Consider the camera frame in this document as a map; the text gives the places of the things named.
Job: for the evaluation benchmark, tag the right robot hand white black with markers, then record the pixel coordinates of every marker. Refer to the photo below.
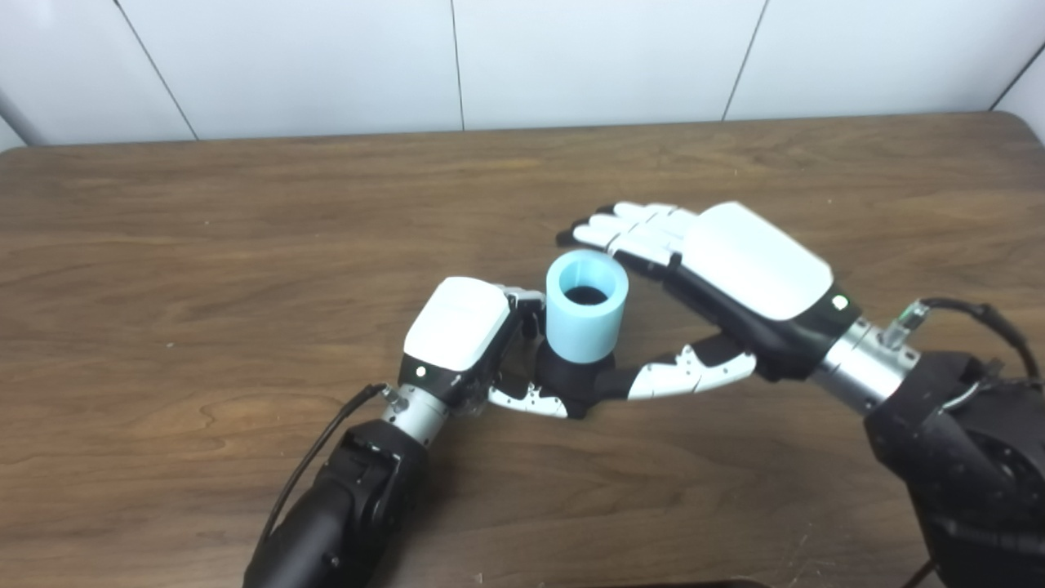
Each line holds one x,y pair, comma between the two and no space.
759,261

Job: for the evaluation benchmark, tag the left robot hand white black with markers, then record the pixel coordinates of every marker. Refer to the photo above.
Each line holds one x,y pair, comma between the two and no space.
457,322

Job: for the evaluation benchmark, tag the black nozzle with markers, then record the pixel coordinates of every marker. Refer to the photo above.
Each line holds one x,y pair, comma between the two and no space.
571,380

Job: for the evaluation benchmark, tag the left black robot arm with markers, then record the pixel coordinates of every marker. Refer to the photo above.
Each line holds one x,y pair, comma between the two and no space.
351,506

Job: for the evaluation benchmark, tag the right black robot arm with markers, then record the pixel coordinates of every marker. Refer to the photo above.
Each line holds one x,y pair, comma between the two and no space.
947,441

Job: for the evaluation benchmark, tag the grey wall corner strip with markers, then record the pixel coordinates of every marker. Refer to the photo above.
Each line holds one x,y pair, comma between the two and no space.
12,122

